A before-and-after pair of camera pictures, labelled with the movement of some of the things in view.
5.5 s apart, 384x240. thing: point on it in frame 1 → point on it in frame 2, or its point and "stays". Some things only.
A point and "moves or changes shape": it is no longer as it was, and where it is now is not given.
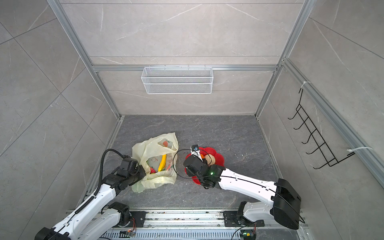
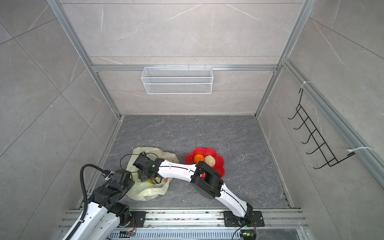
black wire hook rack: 328,154 stays
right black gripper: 189,173 → 141,176
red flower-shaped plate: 219,160 stays
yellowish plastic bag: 149,147 moves or changes shape
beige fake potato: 211,160 stays
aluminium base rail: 193,220 stays
